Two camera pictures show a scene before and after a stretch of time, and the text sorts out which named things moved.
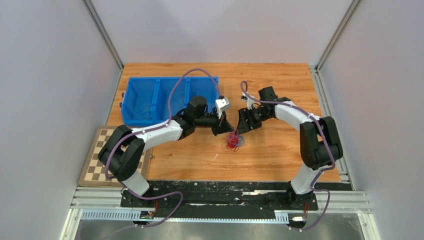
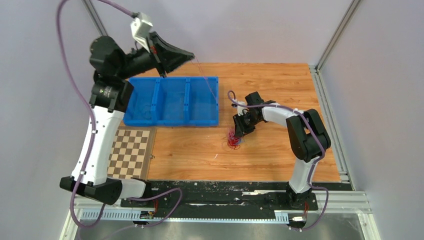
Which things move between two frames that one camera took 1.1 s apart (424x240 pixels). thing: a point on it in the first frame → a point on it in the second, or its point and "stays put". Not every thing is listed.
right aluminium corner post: x=336 y=34 stays put
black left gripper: x=222 y=125 → x=165 y=56
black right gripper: x=243 y=126 stays put
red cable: x=232 y=141 stays put
